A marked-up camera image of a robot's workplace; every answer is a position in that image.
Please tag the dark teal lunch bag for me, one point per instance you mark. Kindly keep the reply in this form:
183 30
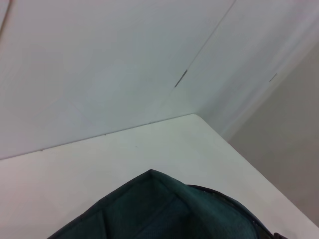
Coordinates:
154 214

